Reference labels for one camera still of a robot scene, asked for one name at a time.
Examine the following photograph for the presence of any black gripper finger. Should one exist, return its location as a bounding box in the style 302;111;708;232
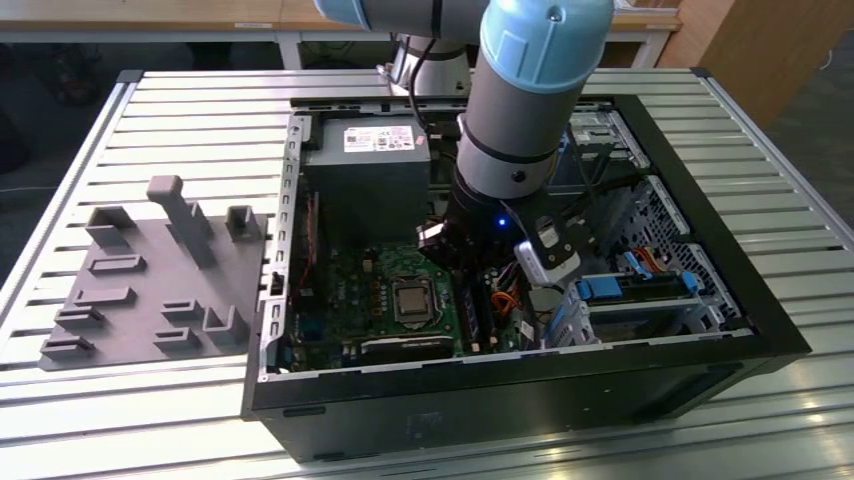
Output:
414;221;469;274

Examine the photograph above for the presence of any silver CPU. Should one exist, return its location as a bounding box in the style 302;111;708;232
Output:
398;288;431;315

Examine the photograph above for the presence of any grey power supply unit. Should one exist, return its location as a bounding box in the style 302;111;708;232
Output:
303;117;433;244

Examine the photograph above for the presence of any green Dell motherboard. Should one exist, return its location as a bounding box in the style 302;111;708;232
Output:
283;238;535;374

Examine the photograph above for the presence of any metal CPU socket cover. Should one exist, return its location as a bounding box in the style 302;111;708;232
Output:
390;277;439;326

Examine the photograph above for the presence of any black graphics card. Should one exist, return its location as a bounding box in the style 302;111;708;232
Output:
359;333;457;365

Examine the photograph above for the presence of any metal optical drive bay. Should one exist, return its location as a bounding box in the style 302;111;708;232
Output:
566;112;653;174

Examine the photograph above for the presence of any hard disk in blue carrier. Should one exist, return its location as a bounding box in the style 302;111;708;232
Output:
573;273;702;304

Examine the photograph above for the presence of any perforated metal drive cage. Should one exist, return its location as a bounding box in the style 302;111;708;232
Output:
593;174;709;281

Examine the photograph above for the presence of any silver disk bay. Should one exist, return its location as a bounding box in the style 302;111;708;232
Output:
543;279;756;351

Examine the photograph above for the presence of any black open PC case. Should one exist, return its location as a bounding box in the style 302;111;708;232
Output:
239;92;814;464

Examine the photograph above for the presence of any grey parts rack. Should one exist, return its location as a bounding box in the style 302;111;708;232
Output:
38;174;273;374

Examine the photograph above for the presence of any wooden cabinet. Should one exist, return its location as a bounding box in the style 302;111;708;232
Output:
657;0;854;126

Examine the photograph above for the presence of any black camera bracket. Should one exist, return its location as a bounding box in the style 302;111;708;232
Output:
499;197;599;271

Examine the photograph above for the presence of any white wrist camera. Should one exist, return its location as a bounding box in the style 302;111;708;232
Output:
511;239;583;287

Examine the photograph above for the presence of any orange red wire bundle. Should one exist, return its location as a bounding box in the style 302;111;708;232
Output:
490;289;529;319

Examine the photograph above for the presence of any black cable bundle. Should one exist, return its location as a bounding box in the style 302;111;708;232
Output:
517;287;543;351

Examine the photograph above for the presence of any thick black cable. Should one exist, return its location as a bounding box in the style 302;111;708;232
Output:
566;172;646;226

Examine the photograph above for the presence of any blue data wire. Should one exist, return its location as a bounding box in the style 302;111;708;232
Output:
622;251;660;281

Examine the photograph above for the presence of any red power wire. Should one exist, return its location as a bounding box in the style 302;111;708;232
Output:
637;245;677;275

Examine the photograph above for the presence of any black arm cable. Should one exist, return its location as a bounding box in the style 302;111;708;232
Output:
405;37;446;134

